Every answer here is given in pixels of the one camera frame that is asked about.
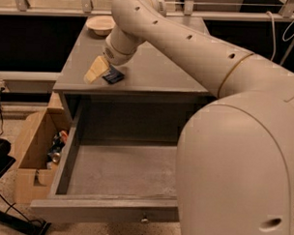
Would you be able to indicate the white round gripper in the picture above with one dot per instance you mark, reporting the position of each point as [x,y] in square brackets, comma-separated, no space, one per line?
[112,55]

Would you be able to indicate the blue rxbar blueberry wrapper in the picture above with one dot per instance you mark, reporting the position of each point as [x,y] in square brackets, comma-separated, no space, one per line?
[113,76]

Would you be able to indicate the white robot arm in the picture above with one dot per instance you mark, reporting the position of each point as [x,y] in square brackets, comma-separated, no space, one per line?
[235,156]

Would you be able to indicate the open grey top drawer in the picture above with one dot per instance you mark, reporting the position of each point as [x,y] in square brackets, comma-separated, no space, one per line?
[116,173]

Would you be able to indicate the metal drawer knob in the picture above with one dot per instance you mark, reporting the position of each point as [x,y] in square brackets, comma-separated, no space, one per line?
[144,219]

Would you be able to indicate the cream ceramic bowl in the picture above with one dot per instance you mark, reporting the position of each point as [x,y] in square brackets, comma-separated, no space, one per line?
[101,25]

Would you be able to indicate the grey wooden nightstand cabinet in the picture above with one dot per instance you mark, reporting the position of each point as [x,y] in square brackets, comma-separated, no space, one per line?
[153,87]

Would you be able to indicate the cans and trash in box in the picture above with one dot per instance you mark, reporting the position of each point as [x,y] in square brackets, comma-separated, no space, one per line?
[55,152]

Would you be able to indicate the cardboard box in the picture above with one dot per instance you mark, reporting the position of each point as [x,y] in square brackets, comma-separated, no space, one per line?
[34,176]

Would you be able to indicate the black stand base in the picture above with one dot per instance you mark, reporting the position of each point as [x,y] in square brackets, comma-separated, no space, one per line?
[12,217]

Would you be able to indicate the diagonal metal rod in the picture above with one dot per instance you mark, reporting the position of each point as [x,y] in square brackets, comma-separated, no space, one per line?
[287,51]

